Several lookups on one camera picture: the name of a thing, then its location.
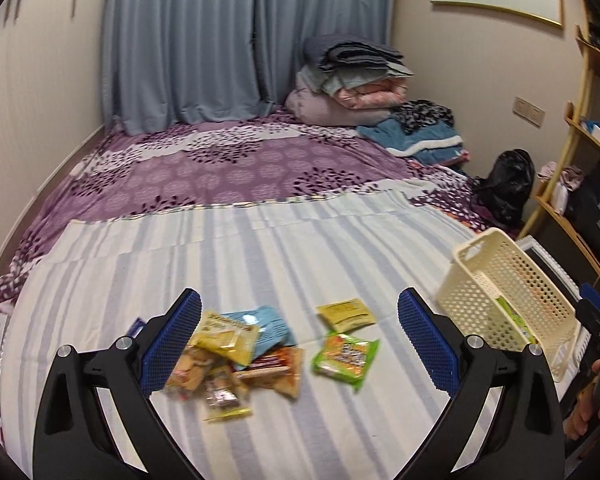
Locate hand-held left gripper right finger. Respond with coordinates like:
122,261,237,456
397,287,566,480

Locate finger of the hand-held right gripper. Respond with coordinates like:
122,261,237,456
577,282,600,341

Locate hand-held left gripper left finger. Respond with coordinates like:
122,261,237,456
32,287,203,480

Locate clear orange biscuit packet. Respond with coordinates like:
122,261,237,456
164,347,217,404

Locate yellow cracker packet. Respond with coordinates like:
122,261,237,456
190,310,261,366

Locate clear yellow-edged biscuit packet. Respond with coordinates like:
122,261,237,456
202,365,254,422

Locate cream perforated plastic basket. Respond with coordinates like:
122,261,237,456
436,227,581,383

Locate green packet with white print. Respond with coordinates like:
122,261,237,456
496,296,537,345

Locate small yellow packet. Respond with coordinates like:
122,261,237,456
316,298,377,334

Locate green snack packet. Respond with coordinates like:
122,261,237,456
312,331,382,389

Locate light blue snack packet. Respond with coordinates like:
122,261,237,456
232,305,299,357

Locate brown snack packet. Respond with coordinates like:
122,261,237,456
234,346,305,401

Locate person's right hand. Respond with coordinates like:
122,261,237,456
565,357,600,441

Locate white framed panel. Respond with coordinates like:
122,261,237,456
516,236,582,302

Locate black lettered shopping bag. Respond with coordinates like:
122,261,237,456
569,157,600,283

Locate wooden shelf rack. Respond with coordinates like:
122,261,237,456
517,22,600,311

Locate pink cloth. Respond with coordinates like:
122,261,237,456
537,160,587,192

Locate striped white grey sheet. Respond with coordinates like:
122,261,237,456
0,187,581,480

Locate black plastic bag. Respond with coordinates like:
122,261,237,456
475,149,536,228

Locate purple floral bedsheet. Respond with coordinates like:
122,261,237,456
0,112,512,312

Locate blue fleece blanket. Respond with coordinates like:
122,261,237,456
356,117,465,167

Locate black white patterned cloth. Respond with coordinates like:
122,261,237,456
394,100,454,134

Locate pink floral quilt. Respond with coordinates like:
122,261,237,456
330,77,412,112

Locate mauve folded quilt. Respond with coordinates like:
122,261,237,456
285,87,406,129

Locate pale green folded blanket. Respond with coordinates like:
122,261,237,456
295,62,414,97

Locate white wardrobe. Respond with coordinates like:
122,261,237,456
0,0,117,221

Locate dark grey folded blanket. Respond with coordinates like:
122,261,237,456
302,35,406,74

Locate blue grey curtain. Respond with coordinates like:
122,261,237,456
100,0,399,136

